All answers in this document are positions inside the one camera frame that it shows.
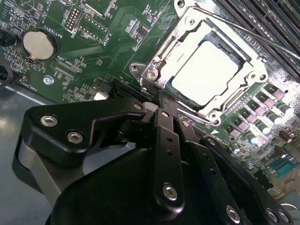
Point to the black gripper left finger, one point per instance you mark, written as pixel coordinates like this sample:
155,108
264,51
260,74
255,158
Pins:
58,122

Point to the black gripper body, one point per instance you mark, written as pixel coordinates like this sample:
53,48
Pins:
112,192

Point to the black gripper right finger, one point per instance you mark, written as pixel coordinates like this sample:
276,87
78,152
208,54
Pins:
211,164

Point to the silver CPU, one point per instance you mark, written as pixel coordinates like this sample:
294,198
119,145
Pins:
206,72

